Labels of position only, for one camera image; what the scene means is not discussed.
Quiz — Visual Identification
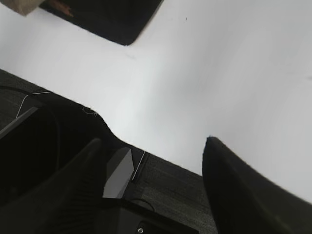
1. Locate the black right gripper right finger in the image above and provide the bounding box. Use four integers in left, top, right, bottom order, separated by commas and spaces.
202, 136, 312, 234

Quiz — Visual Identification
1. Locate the black canvas tote bag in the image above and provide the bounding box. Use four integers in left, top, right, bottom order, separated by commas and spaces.
5, 0, 165, 46

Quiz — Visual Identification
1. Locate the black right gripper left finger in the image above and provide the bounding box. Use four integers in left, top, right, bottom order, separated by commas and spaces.
0, 138, 106, 234

